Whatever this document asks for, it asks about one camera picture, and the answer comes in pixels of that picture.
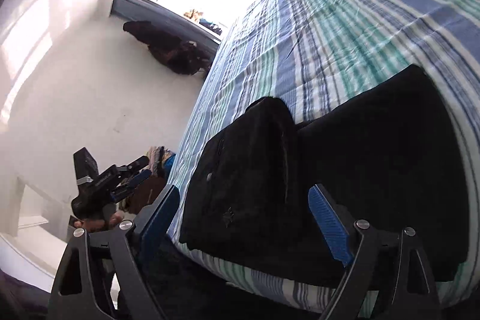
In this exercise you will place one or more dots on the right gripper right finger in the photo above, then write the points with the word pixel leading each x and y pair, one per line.
pixel 408 290

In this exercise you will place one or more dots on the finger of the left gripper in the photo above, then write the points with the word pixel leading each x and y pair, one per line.
pixel 135 166
pixel 128 188

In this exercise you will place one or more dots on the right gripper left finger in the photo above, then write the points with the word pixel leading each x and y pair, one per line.
pixel 93 261

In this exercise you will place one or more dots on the black pants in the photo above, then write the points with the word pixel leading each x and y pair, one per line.
pixel 389 155

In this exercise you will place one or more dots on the person's left hand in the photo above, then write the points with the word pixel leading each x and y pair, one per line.
pixel 100 225

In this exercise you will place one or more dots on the pile of clothes on dresser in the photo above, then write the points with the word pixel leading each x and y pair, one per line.
pixel 161 161

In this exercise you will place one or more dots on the dark brown wooden dresser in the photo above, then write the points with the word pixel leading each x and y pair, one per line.
pixel 145 194

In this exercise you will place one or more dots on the striped bed cover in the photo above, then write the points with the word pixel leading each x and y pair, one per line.
pixel 317 54

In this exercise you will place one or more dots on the dark bags hanging on wall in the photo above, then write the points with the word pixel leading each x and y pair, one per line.
pixel 182 57

